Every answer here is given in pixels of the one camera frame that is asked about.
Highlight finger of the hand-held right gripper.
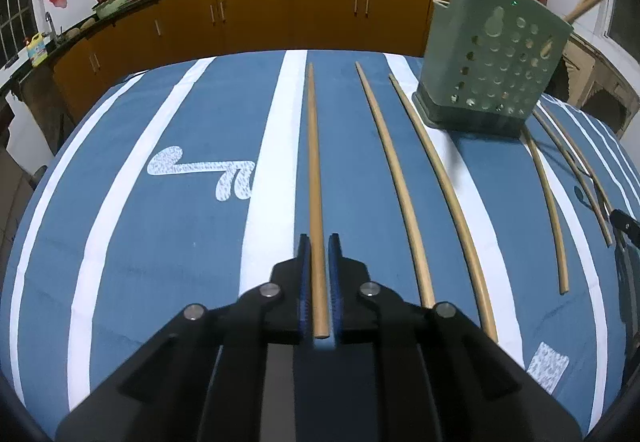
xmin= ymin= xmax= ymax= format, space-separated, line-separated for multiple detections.
xmin=609 ymin=209 xmax=640 ymax=247

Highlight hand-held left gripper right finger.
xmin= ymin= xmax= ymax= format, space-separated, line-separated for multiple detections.
xmin=327 ymin=233 xmax=583 ymax=442

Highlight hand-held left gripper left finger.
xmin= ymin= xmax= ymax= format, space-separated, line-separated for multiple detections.
xmin=55 ymin=233 xmax=313 ymax=442

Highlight green perforated utensil holder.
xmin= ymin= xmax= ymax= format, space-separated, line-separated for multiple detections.
xmin=412 ymin=0 xmax=575 ymax=139

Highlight blue white striped tablecloth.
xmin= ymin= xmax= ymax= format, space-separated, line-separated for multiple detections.
xmin=0 ymin=49 xmax=633 ymax=442

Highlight cream wooden sideboard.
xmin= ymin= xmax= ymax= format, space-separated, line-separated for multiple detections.
xmin=550 ymin=32 xmax=633 ymax=137

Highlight base cabinets with black countertop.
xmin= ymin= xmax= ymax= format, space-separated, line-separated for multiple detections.
xmin=0 ymin=0 xmax=456 ymax=123

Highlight green basin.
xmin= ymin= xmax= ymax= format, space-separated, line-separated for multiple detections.
xmin=92 ymin=0 xmax=133 ymax=20

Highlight yellow detergent bottle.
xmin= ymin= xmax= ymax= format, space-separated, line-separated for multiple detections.
xmin=27 ymin=32 xmax=49 ymax=67

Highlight metal faucet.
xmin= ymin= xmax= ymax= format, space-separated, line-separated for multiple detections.
xmin=45 ymin=12 xmax=63 ymax=47

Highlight barred window with wide frame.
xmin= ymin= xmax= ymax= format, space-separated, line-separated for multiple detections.
xmin=0 ymin=0 xmax=38 ymax=67

